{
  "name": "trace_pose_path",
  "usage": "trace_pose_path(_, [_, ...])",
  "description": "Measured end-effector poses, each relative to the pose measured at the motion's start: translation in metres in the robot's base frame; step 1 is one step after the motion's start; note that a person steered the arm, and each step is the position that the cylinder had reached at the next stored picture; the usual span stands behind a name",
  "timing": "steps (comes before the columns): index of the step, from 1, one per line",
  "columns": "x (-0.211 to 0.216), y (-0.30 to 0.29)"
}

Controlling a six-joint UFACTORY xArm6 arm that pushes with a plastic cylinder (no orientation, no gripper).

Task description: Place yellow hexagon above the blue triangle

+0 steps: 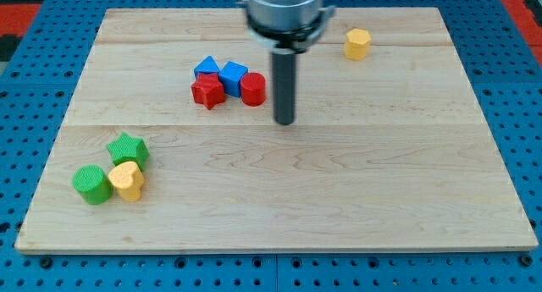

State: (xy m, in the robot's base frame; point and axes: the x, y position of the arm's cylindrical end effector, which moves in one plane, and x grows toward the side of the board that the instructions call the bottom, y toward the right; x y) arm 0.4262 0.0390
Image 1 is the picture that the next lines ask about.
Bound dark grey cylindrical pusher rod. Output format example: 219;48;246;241
271;52;296;125

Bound yellow hexagon block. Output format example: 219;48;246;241
344;28;372;61

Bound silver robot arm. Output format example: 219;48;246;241
236;0;335;125

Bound blue triangle block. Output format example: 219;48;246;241
194;56;220;77

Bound red cylinder block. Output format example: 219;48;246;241
240;72;266;107

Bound blue cube block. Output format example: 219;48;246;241
218;61;248;97

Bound red star block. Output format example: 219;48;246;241
191;73;225;110

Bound wooden board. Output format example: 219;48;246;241
15;8;538;255

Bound green star block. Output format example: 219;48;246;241
106;133;149;172

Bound yellow heart block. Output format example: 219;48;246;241
108;161;145;202

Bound green cylinder block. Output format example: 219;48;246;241
72;164;113;205

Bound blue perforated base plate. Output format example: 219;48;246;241
1;0;541;291

